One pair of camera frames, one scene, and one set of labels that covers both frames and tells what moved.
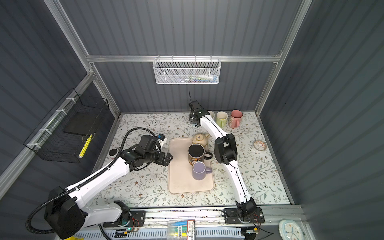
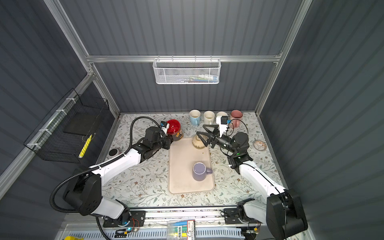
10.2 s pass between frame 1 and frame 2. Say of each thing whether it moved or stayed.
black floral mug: moved
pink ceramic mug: stayed
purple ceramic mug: stayed
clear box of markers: stayed
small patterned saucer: stayed
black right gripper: moved
